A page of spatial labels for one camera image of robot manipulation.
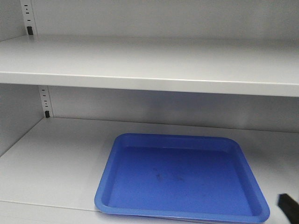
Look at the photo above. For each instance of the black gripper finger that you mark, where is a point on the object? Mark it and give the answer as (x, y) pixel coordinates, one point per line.
(289, 207)

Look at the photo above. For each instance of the grey upper cabinet shelf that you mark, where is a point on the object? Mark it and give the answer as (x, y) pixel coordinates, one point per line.
(267, 68)

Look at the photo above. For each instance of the grey cabinet shelf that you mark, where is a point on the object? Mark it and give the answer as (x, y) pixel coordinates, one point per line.
(51, 174)
(267, 68)

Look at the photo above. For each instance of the grey lower cabinet shelf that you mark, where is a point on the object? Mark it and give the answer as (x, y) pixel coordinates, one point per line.
(51, 174)

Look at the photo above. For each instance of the blue plastic tray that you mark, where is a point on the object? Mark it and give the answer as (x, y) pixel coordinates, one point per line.
(207, 179)

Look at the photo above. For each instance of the lower black shelf clip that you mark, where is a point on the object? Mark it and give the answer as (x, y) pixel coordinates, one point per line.
(47, 114)

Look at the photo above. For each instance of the black shelf clip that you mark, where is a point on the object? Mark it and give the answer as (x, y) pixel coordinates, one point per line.
(29, 30)
(47, 114)

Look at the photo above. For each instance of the upper black shelf clip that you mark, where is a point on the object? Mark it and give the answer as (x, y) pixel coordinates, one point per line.
(29, 30)

